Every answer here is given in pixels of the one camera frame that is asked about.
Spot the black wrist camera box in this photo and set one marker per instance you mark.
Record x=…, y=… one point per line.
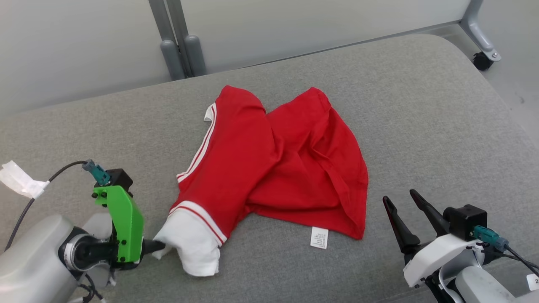
x=465, y=221
x=120, y=179

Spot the black caster wheel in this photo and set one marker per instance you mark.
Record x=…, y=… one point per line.
x=482, y=61

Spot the grey partition leg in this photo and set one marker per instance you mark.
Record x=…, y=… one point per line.
x=476, y=25

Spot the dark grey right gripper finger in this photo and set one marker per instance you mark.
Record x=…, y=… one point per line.
x=431, y=216
x=400, y=229

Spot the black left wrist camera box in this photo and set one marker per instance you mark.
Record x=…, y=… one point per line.
x=120, y=179

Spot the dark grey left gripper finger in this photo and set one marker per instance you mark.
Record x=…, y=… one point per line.
x=153, y=246

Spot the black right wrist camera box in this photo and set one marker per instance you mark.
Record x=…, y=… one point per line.
x=465, y=221

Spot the red jersey with white trim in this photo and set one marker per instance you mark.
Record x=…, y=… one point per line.
x=252, y=168

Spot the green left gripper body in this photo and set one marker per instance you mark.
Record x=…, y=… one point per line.
x=126, y=227

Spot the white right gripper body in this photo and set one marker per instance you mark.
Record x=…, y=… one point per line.
x=442, y=256

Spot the white tape piece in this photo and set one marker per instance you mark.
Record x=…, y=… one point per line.
x=19, y=181

